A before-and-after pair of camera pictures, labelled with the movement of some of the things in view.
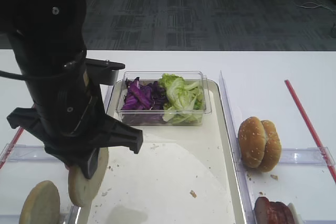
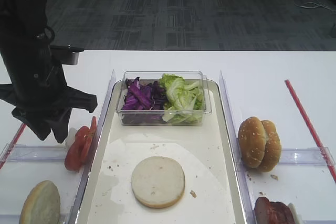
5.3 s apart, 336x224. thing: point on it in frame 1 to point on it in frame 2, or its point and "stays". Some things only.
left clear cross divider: (29, 153) stays
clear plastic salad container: (164, 98) stays
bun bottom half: (82, 188) to (157, 182)
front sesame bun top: (251, 138) stays
